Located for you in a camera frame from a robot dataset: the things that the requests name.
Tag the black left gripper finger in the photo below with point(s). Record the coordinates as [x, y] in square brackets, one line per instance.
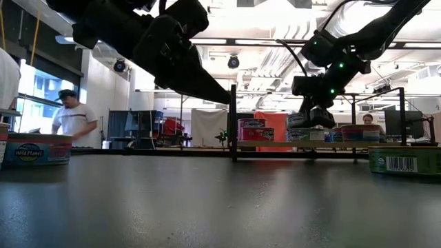
[193, 79]

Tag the Wild Planet salmon can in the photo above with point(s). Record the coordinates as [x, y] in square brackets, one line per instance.
[305, 135]
[34, 153]

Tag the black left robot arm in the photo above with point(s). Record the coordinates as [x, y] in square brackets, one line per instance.
[103, 20]

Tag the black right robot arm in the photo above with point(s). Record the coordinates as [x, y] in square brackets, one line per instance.
[379, 31]

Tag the wooden shelf board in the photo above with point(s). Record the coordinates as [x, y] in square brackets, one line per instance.
[389, 145]

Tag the orange cloth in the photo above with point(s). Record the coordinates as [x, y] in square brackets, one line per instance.
[279, 118]

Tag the long ceiling light strip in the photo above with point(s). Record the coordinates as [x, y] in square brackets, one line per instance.
[210, 41]

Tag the person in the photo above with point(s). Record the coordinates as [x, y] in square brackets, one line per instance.
[368, 119]
[76, 118]
[8, 79]

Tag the red background object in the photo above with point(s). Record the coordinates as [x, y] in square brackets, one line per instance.
[174, 125]

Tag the white cloth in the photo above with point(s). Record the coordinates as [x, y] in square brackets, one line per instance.
[208, 127]

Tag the black overhead crossbar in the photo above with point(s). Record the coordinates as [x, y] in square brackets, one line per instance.
[262, 43]

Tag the black background monitor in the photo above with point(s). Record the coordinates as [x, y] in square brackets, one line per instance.
[403, 124]

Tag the blue cabinet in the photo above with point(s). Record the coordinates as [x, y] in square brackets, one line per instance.
[120, 127]

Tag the large window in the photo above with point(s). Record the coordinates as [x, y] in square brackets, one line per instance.
[44, 89]

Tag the black table mat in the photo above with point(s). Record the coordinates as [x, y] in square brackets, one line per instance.
[220, 206]

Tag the grey desk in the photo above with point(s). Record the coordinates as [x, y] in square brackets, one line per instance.
[10, 112]

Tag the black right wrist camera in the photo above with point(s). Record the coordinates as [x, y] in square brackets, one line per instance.
[302, 85]

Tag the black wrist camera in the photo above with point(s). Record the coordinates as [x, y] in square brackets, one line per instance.
[187, 17]
[302, 85]

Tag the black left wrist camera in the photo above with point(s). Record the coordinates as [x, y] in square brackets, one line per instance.
[187, 17]

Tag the black round overhead camera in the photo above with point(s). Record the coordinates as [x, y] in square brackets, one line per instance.
[119, 65]
[233, 62]

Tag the black shelf frame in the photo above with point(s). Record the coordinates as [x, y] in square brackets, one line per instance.
[233, 120]

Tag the silver ceiling duct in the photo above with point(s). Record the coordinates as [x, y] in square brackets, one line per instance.
[272, 58]

